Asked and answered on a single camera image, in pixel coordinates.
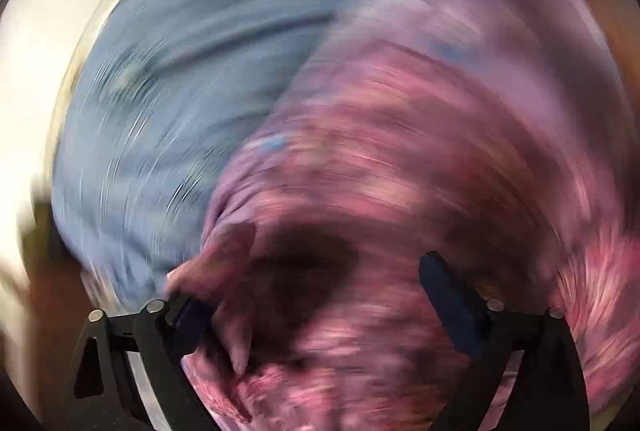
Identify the maroon pink floral garment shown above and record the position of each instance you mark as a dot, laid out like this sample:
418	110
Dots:
380	291

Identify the blue checked bed sheet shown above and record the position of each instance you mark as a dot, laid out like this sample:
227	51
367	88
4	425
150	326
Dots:
190	76

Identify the lilac flower print cloth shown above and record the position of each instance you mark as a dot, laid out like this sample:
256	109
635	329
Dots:
450	36

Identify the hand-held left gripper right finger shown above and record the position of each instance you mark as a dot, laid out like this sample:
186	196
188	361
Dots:
452	306

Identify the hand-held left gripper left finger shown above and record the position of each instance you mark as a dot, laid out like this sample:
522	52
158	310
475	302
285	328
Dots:
192	323

